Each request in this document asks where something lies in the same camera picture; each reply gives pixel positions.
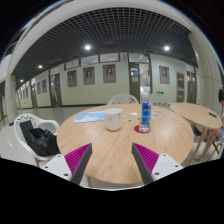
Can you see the person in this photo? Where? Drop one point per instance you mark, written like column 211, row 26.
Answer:
column 216, row 136

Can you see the white plastic armchair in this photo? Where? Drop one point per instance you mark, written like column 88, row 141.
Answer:
column 20, row 133

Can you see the dark double door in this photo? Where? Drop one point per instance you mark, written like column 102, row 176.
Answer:
column 56, row 90

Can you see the round wooden side table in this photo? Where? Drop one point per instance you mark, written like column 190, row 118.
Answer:
column 195, row 113

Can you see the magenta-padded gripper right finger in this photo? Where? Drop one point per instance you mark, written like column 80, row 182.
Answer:
column 165, row 166

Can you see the ceiling lights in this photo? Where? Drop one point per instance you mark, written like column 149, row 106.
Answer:
column 87, row 47

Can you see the green door with window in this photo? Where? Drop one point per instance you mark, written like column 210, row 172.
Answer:
column 134, row 90

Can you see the dark door beside pillar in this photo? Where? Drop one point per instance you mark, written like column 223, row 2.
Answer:
column 191, row 87

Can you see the red wall notice board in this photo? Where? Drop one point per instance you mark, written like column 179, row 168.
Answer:
column 180, row 80

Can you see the framed wall portraits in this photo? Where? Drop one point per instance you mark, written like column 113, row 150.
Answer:
column 109, row 73

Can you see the black bag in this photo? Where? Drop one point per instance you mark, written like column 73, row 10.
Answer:
column 41, row 141

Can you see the white mug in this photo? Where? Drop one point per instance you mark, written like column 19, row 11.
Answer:
column 113, row 120

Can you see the small printed card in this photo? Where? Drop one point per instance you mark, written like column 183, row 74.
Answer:
column 157, row 113

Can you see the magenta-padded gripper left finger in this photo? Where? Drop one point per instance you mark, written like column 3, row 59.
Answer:
column 56, row 166

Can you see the flat round red coaster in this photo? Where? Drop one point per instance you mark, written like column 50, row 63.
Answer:
column 136, row 130

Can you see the black phone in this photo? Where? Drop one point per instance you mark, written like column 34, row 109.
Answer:
column 213, row 115

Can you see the light blue booklet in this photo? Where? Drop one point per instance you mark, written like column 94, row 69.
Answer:
column 88, row 117

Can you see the clear water bottle blue label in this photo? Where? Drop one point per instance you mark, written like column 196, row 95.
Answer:
column 145, row 113

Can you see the green exit sign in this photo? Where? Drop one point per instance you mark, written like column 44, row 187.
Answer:
column 160, row 93

